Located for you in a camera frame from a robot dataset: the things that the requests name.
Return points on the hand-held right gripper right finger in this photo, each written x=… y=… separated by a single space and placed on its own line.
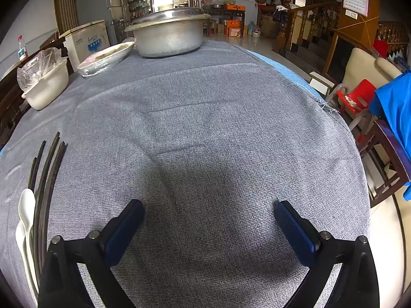
x=293 y=231

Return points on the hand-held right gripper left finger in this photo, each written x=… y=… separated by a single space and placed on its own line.
x=123 y=231

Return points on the dark wooden chopstick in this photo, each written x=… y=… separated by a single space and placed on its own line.
x=32 y=176
x=54 y=175
x=48 y=166
x=39 y=163

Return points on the white ceramic spoon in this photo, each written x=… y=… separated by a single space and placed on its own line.
x=26 y=205

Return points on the white plastic spoon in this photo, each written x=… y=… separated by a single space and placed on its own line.
x=20 y=237

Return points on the dark wooden dining chair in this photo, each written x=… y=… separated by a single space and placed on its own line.
x=390 y=147

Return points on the grey woven cloth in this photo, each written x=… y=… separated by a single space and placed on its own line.
x=205 y=118

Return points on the small white stool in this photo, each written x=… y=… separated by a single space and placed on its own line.
x=321 y=81

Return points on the red plastic chair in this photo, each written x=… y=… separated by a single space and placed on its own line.
x=362 y=93

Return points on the blue cloth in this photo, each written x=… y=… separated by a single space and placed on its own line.
x=395 y=109

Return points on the white plastic container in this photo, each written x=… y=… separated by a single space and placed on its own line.
x=48 y=89

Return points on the blue tablecloth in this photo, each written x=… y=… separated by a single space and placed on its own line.
x=289 y=70

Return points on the plastic-wrapped food bowl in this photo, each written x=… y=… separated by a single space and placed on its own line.
x=102 y=59

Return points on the cream sofa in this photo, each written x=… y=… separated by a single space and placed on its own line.
x=356 y=67

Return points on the white chest freezer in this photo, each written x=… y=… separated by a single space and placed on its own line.
x=86 y=41

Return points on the metal pot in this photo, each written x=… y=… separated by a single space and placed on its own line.
x=170 y=43

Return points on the large water jug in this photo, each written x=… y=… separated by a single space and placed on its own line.
x=252 y=29

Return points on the clear water bottle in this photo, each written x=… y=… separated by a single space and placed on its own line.
x=22 y=49

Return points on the orange crate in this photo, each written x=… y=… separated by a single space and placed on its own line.
x=233 y=28

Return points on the wooden stair railing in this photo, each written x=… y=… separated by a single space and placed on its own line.
x=305 y=19

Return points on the metal pot lid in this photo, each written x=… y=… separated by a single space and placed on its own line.
x=167 y=17

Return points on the grey refrigerator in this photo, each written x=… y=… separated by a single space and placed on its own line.
x=94 y=6

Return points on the wooden side table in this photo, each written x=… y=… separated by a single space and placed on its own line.
x=224 y=13

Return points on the glass display cabinet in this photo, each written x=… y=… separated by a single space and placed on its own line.
x=138 y=3

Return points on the flat orange box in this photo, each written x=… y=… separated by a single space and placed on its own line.
x=233 y=7

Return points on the brown wooden door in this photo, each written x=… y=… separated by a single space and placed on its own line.
x=64 y=3

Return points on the white wall switch plate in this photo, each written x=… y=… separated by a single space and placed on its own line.
x=351 y=13

